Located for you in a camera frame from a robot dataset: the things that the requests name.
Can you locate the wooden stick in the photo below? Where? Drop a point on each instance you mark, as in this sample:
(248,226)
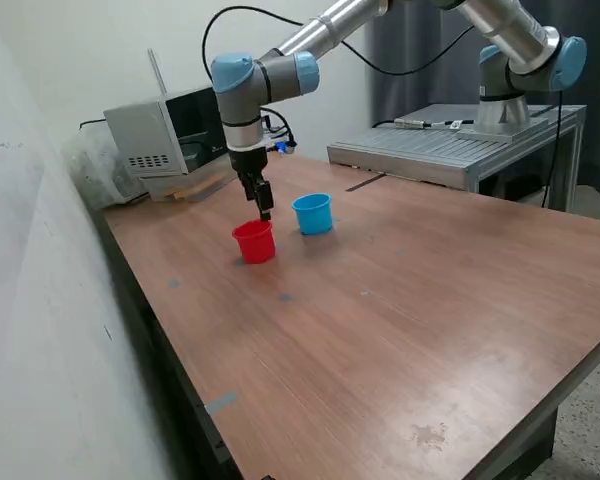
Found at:
(195,187)

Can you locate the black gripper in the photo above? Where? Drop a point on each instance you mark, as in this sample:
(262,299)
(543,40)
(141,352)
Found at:
(249,161)

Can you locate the thin dark flat strip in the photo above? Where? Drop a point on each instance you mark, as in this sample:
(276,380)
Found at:
(365,182)

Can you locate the crumpled clear plastic bag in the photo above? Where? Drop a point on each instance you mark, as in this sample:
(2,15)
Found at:
(95,175)

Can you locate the metal robot mounting table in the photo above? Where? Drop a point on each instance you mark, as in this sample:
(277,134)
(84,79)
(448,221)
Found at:
(430,150)

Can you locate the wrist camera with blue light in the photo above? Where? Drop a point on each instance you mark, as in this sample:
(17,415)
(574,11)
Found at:
(281,146)

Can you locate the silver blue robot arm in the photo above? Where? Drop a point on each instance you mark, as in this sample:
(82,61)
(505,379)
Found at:
(240,110)

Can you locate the long tape strip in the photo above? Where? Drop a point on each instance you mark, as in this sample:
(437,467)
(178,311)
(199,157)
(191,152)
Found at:
(220,402)

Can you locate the red plastic cup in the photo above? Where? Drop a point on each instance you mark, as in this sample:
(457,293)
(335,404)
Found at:
(255,245)

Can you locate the dark grey curtain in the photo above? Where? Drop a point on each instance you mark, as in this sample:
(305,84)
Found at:
(430,97)

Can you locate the blue plastic cup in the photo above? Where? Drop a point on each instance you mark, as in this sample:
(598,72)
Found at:
(314,217)

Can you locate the thin white rod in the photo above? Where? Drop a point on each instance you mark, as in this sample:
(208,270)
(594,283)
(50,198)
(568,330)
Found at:
(157,72)

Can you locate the silver microwave oven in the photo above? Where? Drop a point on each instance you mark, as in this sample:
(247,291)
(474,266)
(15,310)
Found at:
(140,130)

